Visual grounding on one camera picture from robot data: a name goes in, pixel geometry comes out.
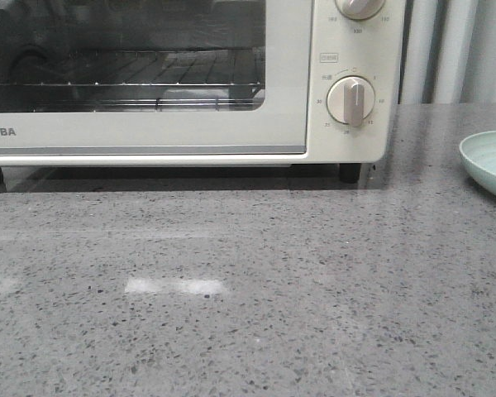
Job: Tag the glass oven door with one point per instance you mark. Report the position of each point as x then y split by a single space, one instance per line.
55 29

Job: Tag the black right oven foot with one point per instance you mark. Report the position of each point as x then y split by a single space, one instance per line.
349 173

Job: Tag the cream white toaster oven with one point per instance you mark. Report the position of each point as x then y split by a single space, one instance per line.
340 47

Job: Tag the beige timer knob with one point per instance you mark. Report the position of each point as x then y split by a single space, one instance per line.
350 100

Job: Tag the beige temperature knob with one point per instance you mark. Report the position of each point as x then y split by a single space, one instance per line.
359 10

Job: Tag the light green plate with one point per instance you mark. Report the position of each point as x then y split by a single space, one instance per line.
478 156

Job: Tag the grey window curtain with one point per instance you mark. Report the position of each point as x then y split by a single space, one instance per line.
449 52

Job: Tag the metal wire oven rack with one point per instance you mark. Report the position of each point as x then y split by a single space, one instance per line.
136 81

